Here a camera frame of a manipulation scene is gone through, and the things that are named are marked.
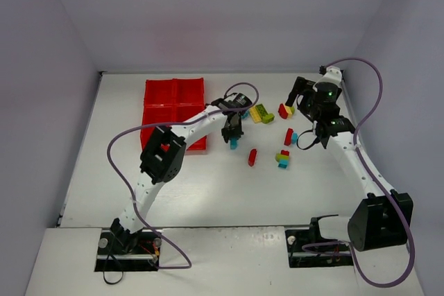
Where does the green lego brick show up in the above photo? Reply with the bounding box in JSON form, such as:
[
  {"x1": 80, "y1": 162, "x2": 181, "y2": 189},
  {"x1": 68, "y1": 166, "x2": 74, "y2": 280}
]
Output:
[{"x1": 255, "y1": 103, "x2": 275, "y2": 124}]

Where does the red yellow green lego stack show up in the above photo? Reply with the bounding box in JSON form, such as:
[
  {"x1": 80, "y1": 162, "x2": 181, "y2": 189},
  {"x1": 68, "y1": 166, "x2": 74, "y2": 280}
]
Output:
[{"x1": 278, "y1": 103, "x2": 295, "y2": 119}]

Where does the green red blue lego cluster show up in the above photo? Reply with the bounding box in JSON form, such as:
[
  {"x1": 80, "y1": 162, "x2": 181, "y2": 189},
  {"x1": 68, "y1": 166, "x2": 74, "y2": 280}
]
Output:
[{"x1": 275, "y1": 150, "x2": 290, "y2": 169}]

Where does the red curved lego brick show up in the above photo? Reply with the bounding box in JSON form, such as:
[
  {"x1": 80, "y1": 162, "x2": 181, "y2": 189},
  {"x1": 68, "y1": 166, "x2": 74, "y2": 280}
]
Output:
[{"x1": 248, "y1": 148, "x2": 258, "y2": 167}]

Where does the yellow long lego brick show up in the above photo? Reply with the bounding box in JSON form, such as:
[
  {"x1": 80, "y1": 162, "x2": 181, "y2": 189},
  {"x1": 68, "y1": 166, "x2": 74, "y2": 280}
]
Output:
[{"x1": 248, "y1": 106, "x2": 262, "y2": 123}]

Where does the red four-compartment bin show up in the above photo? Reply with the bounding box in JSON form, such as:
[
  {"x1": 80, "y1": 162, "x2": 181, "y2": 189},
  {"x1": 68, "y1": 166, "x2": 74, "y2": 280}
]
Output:
[{"x1": 139, "y1": 78, "x2": 208, "y2": 155}]

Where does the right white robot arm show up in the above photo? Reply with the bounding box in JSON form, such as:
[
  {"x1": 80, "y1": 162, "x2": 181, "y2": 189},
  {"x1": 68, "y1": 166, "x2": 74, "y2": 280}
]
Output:
[{"x1": 286, "y1": 77, "x2": 413, "y2": 252}]

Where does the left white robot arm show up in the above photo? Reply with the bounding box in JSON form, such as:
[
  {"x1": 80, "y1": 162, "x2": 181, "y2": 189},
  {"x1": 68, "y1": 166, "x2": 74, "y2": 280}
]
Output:
[{"x1": 110, "y1": 93, "x2": 255, "y2": 236}]

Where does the red lego with blue brick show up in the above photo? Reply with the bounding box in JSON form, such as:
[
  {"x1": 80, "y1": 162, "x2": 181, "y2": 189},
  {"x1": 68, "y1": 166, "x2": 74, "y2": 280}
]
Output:
[{"x1": 284, "y1": 128, "x2": 298, "y2": 146}]

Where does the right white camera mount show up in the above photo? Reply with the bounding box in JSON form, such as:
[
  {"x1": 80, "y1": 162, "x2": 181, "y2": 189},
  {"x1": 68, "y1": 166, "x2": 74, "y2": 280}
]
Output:
[{"x1": 315, "y1": 65, "x2": 343, "y2": 87}]

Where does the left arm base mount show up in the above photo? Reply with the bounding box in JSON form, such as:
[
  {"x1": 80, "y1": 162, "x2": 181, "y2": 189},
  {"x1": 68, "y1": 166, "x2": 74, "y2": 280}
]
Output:
[{"x1": 94, "y1": 229, "x2": 162, "y2": 272}]

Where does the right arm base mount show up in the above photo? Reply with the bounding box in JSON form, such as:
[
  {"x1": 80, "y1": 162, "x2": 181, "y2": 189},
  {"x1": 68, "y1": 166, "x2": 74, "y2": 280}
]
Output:
[{"x1": 284, "y1": 229, "x2": 354, "y2": 268}]

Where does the blue long lego brick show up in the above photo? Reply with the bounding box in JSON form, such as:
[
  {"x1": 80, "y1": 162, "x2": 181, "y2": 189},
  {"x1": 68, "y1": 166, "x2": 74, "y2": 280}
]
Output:
[{"x1": 229, "y1": 137, "x2": 239, "y2": 150}]

